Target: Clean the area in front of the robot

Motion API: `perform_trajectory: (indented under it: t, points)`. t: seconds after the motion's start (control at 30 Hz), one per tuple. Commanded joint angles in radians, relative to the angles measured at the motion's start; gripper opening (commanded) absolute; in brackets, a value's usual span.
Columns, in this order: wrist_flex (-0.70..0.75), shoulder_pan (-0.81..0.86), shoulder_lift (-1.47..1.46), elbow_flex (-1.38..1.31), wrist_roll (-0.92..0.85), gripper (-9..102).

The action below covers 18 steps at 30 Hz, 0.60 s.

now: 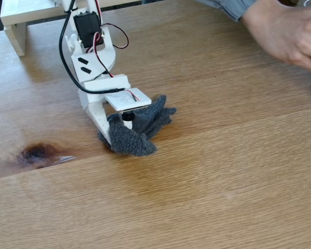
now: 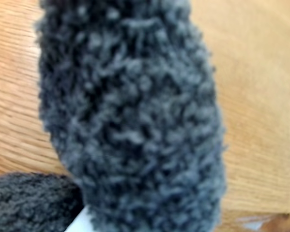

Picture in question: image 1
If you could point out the dark grey fuzzy sock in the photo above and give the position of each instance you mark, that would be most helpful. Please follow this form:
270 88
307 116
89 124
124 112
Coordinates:
129 142

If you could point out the person's hand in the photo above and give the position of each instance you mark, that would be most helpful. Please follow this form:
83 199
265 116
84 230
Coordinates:
287 33

